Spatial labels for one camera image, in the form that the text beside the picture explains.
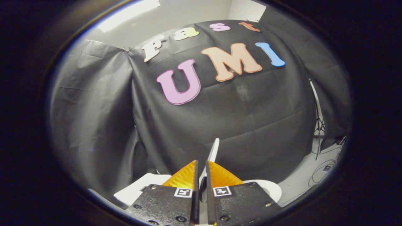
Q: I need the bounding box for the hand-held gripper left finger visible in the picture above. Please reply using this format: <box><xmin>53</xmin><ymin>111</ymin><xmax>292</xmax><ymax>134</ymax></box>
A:
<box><xmin>126</xmin><ymin>160</ymin><xmax>200</xmax><ymax>226</ymax></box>

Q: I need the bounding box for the black tripod stand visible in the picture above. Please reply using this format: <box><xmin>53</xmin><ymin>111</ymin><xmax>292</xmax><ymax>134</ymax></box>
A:
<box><xmin>309</xmin><ymin>78</ymin><xmax>325</xmax><ymax>160</ymax></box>

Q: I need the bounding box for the white toilet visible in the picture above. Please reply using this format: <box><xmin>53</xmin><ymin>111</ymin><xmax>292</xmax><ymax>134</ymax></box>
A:
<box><xmin>114</xmin><ymin>173</ymin><xmax>282</xmax><ymax>207</ymax></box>

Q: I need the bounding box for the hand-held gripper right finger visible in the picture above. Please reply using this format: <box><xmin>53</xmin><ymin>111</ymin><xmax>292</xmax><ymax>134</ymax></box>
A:
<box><xmin>205</xmin><ymin>160</ymin><xmax>281</xmax><ymax>226</ymax></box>

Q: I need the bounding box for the white toilet lid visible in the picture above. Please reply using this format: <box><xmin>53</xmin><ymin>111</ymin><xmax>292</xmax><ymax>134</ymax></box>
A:
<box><xmin>198</xmin><ymin>137</ymin><xmax>220</xmax><ymax>225</ymax></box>

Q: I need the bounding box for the black floor cable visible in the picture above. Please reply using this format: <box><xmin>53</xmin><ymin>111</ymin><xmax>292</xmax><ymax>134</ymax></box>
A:
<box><xmin>308</xmin><ymin>159</ymin><xmax>336</xmax><ymax>187</ymax></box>

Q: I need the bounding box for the black backdrop cloth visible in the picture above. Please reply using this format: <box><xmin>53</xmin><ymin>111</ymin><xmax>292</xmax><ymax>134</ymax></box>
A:
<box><xmin>49</xmin><ymin>9</ymin><xmax>352</xmax><ymax>201</ymax></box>

